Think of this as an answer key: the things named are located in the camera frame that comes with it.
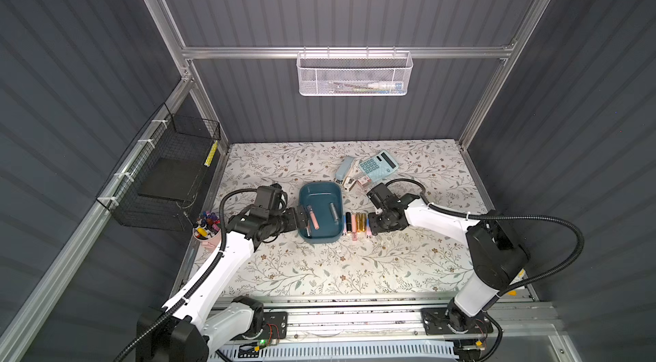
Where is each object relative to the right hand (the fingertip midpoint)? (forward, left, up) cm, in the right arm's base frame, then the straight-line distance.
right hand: (377, 225), depth 90 cm
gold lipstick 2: (+2, +5, -2) cm, 6 cm away
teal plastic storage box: (+10, +19, -4) cm, 22 cm away
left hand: (-4, +27, +11) cm, 29 cm away
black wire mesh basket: (-2, +64, +28) cm, 70 cm away
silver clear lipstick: (+5, +15, -2) cm, 17 cm away
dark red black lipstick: (-1, +25, -1) cm, 25 cm away
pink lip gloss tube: (+4, +24, -3) cm, 24 cm away
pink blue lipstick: (-6, +4, +6) cm, 9 cm away
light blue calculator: (+29, -4, -2) cm, 30 cm away
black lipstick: (+2, +10, -2) cm, 11 cm away
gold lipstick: (+2, +7, -2) cm, 7 cm away
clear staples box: (+21, +3, -1) cm, 21 cm away
